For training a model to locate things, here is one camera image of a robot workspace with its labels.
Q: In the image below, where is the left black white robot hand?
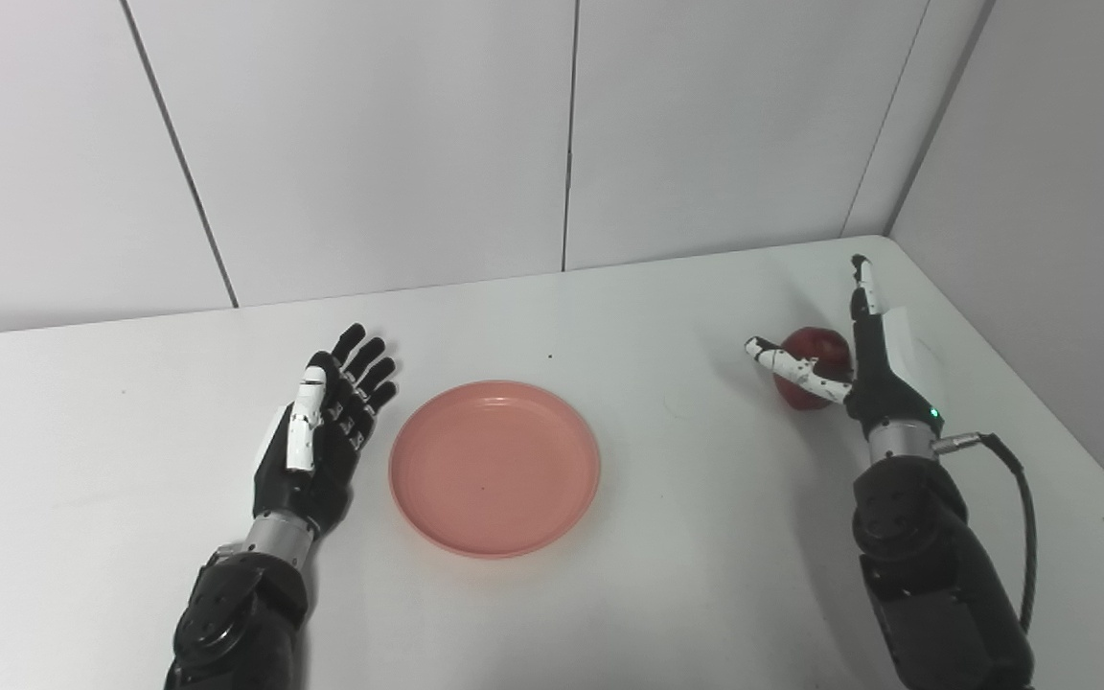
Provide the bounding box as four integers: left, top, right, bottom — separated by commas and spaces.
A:
252, 323, 399, 536

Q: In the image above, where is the pink round plate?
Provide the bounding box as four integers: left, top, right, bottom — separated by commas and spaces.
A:
389, 380, 602, 559

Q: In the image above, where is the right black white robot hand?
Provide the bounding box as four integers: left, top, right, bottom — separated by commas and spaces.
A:
745, 254, 946, 442

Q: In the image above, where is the red apple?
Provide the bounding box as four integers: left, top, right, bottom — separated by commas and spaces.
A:
771, 327, 855, 412

